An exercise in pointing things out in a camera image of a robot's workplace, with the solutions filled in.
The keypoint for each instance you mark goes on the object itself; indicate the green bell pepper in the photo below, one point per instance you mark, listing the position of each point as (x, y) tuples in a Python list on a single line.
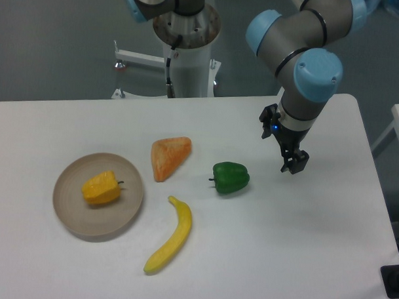
[(229, 177)]

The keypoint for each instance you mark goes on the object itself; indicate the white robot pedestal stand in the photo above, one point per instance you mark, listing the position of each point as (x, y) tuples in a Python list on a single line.
[(186, 57)]

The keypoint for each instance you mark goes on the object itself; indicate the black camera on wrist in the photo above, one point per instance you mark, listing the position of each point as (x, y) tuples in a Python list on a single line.
[(270, 120)]

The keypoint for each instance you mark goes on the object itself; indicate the beige round plate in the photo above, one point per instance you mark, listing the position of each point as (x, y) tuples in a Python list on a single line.
[(97, 222)]

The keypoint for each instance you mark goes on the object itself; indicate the yellow bell pepper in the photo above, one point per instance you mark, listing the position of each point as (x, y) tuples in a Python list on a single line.
[(101, 189)]

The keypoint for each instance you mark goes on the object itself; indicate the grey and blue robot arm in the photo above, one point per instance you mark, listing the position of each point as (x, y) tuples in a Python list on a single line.
[(293, 48)]

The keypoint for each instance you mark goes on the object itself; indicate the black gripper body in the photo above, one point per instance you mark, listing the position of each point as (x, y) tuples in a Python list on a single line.
[(289, 140)]

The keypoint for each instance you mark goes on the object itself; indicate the yellow banana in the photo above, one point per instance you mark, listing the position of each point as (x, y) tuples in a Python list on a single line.
[(166, 252)]

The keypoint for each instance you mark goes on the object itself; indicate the black device at table edge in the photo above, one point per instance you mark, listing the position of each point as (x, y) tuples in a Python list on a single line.
[(390, 276)]

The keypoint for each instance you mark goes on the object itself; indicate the orange triangular bread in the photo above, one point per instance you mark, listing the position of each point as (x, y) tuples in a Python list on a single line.
[(167, 155)]

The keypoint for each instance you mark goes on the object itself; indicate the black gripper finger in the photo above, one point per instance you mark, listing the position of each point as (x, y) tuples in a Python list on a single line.
[(298, 161), (287, 157)]

